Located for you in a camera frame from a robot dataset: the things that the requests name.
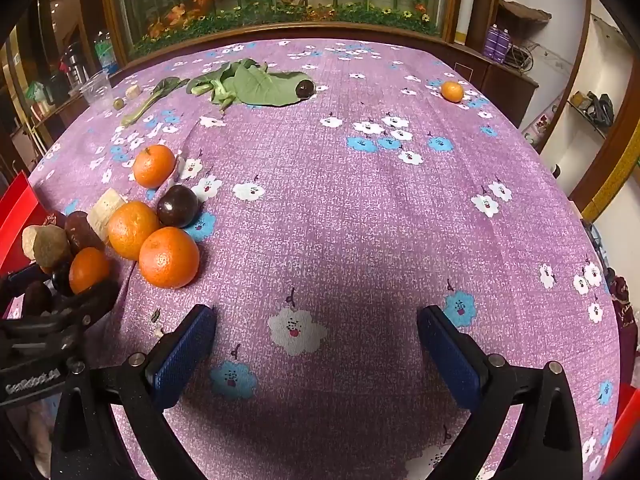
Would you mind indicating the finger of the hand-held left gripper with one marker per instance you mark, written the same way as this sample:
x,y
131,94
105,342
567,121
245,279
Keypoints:
x,y
20,279
90,301

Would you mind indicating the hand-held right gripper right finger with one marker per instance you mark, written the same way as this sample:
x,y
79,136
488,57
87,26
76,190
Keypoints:
x,y
450,355

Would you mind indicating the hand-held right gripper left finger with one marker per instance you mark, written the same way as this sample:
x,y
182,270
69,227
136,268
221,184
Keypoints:
x,y
182,355

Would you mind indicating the orange mandarin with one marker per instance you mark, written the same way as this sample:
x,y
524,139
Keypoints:
x,y
169,257
132,230
88,270
154,165

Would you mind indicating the brown kiwi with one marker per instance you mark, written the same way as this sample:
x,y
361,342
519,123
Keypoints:
x,y
45,245

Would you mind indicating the red cardboard box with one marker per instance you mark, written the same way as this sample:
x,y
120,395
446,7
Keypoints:
x,y
15,215

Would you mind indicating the wrinkled red date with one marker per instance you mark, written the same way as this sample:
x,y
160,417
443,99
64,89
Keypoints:
x,y
37,297
55,219
82,232

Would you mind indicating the white garlic piece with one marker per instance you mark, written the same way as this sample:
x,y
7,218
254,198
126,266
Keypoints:
x,y
106,212

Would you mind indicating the green snack bag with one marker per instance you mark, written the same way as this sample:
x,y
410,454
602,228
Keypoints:
x,y
35,94

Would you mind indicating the red cardboard lid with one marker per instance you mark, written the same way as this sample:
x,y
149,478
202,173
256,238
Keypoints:
x,y
627,430

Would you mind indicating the black kettle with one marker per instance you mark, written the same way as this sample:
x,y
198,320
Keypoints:
x,y
56,89

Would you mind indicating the purple floral tablecloth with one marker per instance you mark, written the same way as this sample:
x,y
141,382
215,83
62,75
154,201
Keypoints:
x,y
350,185

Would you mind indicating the clear plastic cup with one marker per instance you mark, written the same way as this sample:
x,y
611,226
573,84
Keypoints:
x,y
97,90

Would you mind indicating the small bok choy stalk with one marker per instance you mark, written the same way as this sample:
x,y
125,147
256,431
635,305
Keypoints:
x,y
150,101

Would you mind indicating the peeled banana piece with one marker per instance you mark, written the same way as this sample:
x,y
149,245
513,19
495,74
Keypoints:
x,y
132,91

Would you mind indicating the steel thermos flask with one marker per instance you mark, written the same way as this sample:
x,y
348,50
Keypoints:
x,y
75,67

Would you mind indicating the green label water bottle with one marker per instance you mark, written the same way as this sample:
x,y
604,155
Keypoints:
x,y
105,52

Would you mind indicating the small orange kumquat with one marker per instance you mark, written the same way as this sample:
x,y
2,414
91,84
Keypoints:
x,y
452,91

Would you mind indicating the large green leafy vegetable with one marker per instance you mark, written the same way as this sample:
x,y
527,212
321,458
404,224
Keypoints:
x,y
255,85

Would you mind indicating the dark tools on shelf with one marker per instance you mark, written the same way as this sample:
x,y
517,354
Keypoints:
x,y
595,106

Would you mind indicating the purple bottle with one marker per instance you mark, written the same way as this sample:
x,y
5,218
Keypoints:
x,y
504,46
493,42

